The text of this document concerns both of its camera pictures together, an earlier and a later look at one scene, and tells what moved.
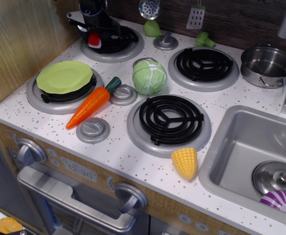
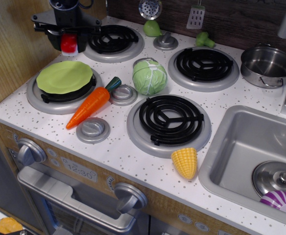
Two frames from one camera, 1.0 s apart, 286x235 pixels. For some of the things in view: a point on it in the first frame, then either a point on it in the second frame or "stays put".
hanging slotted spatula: [196, 16] stays put
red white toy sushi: [94, 39] -> [69, 44]
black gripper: [93, 14] -> [66, 15]
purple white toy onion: [282, 200] stays put
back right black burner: [204, 69] stays put
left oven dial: [30, 152] stays put
